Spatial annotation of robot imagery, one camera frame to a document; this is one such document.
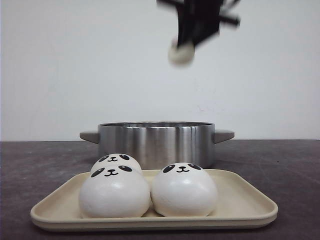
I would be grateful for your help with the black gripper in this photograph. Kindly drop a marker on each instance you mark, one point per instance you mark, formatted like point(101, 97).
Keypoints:
point(199, 20)

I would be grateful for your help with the panda bun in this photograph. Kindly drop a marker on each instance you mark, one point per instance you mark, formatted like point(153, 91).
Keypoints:
point(117, 191)
point(116, 159)
point(184, 190)
point(182, 54)

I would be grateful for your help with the stainless steel steamer pot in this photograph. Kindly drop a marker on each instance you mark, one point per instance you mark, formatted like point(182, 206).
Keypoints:
point(158, 144)

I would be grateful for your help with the cream rectangular plastic tray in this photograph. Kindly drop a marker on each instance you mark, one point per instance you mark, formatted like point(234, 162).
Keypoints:
point(240, 206)

